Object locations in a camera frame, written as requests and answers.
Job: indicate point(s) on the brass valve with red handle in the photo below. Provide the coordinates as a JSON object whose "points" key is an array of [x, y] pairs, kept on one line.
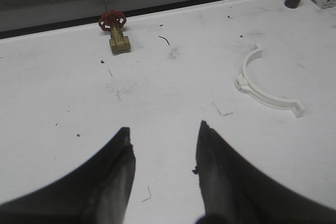
{"points": [[113, 21]]}

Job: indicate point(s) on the white half pipe clamp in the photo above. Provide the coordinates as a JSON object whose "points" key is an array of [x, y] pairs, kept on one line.
{"points": [[244, 84]]}

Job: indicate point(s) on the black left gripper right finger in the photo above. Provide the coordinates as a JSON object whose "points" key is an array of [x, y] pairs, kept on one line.
{"points": [[235, 191]]}

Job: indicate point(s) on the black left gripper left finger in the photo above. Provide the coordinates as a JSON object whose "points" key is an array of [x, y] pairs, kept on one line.
{"points": [[98, 191]]}

